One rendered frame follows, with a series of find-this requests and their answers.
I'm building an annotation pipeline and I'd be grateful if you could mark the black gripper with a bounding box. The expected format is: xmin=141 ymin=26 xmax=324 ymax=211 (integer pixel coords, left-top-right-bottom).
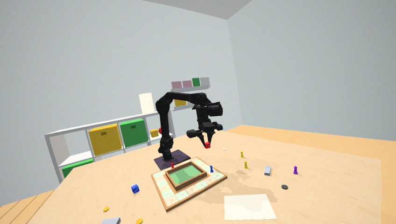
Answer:
xmin=186 ymin=117 xmax=223 ymax=146

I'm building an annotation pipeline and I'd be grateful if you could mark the blue die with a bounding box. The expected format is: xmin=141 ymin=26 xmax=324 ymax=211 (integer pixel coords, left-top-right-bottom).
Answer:
xmin=131 ymin=184 xmax=140 ymax=194

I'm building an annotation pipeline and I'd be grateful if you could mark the white flat sheet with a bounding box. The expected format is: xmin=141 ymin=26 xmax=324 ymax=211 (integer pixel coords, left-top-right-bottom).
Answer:
xmin=224 ymin=194 xmax=277 ymax=220

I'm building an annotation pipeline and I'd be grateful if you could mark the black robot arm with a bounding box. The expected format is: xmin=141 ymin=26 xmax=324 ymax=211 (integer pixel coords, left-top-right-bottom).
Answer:
xmin=156 ymin=91 xmax=223 ymax=162

